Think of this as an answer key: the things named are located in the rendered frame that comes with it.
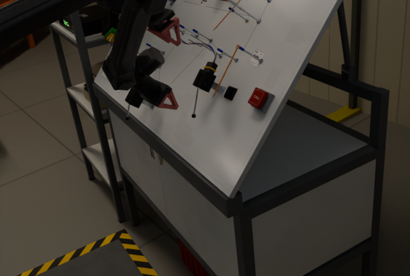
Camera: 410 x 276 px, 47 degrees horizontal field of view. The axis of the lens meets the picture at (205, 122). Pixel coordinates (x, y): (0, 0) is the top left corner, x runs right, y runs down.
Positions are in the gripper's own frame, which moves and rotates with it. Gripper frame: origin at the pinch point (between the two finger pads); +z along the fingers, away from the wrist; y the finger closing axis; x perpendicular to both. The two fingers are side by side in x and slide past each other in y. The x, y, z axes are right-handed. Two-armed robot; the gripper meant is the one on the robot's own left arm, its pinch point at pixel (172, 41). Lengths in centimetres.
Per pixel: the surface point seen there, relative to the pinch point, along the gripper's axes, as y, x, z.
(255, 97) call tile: -21.1, -4.4, 19.5
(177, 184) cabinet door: 17, 23, 53
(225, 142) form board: -13.9, 8.1, 29.1
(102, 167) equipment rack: 124, 36, 89
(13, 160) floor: 222, 78, 92
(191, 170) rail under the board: -5.9, 19.7, 34.3
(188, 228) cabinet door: 14, 30, 69
